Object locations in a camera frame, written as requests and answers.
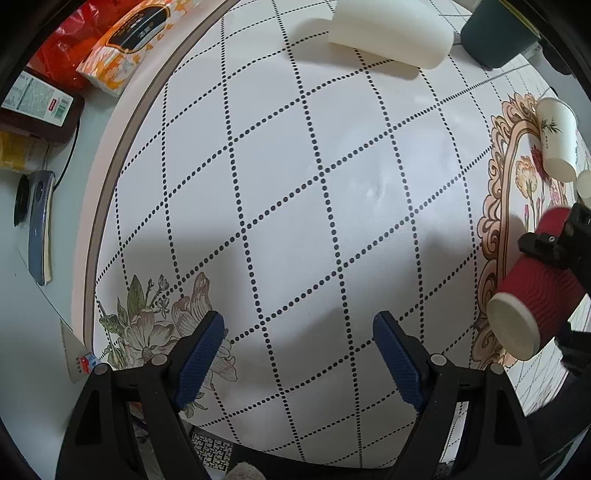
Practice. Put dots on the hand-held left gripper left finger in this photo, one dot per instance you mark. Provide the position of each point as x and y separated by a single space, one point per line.
201 364

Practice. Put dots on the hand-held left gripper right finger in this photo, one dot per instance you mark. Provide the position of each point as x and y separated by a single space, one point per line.
398 367

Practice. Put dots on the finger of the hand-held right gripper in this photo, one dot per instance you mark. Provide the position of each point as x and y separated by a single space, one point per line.
551 247
577 348

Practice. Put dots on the red ribbed paper cup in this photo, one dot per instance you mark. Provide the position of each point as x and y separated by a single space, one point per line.
535 295

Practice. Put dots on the pale cup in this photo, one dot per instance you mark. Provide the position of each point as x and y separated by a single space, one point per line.
585 184

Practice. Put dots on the white floral paper cup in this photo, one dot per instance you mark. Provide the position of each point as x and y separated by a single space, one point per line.
556 138

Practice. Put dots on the dark green cup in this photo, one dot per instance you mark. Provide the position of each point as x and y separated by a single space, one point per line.
496 32

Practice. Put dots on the large white cup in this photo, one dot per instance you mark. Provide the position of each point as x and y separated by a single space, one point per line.
392 32

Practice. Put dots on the small clear plastic packet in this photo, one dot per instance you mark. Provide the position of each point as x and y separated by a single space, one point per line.
78 357

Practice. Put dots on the blue-grey phone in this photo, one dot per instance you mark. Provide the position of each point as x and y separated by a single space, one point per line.
40 226

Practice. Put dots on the black round disc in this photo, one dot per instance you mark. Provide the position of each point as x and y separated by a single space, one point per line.
21 203

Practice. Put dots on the yellow packet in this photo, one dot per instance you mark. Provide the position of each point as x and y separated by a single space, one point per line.
16 152

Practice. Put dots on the dark brown labelled box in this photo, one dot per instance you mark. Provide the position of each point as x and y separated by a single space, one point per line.
37 106

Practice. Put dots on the orange tissue packet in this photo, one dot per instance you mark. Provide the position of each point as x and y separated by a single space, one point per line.
124 46

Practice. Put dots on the red plastic bag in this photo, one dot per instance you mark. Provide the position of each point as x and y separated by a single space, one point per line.
64 55

